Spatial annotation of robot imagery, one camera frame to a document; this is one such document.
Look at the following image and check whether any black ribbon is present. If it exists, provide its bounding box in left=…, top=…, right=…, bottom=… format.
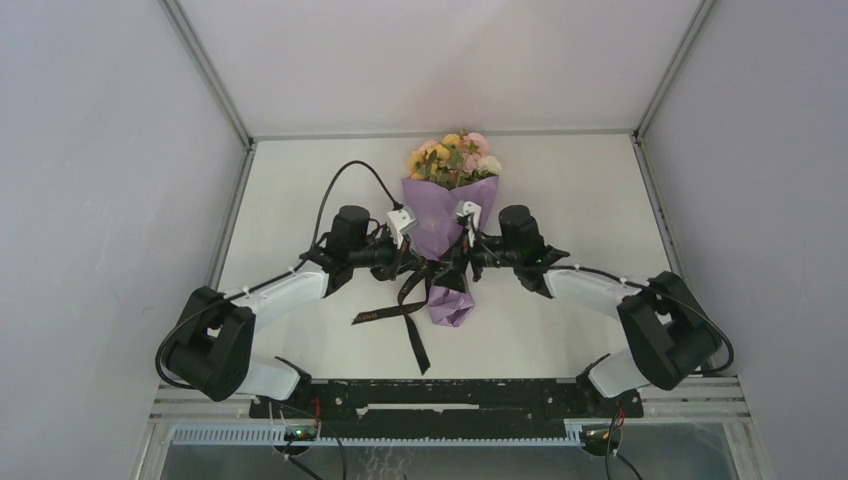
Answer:
left=351, top=251, right=473, bottom=376

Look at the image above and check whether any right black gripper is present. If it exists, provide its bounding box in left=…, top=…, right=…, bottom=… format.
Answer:
left=431, top=225, right=521, bottom=294

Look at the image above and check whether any purple pink wrapping paper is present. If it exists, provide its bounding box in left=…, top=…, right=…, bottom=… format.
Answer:
left=402, top=176, right=499, bottom=327

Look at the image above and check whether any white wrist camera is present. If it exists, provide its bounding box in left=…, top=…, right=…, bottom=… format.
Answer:
left=387, top=206, right=419, bottom=248
left=453, top=200, right=482, bottom=231

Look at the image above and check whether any white slotted cable duct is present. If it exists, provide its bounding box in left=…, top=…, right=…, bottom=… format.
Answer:
left=171, top=424, right=584, bottom=447

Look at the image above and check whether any white fake flower stem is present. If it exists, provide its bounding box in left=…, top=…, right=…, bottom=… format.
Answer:
left=477, top=155, right=503, bottom=176

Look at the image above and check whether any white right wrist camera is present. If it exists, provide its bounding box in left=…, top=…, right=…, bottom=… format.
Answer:
left=453, top=200, right=482, bottom=231

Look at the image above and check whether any right circuit board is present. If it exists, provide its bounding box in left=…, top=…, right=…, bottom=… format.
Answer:
left=581, top=428, right=622, bottom=444

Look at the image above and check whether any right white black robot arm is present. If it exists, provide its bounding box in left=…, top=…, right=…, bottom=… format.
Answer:
left=450, top=201, right=735, bottom=416

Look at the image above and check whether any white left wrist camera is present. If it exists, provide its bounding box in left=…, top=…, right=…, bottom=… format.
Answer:
left=387, top=206, right=419, bottom=248

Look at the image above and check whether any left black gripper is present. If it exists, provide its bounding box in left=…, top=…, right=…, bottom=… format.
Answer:
left=349, top=227, right=424, bottom=281

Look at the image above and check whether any yellow fake flower stem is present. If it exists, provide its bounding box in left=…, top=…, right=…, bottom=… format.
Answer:
left=406, top=133, right=469, bottom=189

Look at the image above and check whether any pink bud fake flower stem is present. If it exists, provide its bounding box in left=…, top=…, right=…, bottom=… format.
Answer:
left=459, top=131, right=489, bottom=174

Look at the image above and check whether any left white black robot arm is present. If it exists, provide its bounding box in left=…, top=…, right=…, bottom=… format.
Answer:
left=153, top=193, right=412, bottom=417

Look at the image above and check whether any left green circuit board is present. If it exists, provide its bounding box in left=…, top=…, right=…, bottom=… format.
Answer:
left=284, top=427, right=319, bottom=443

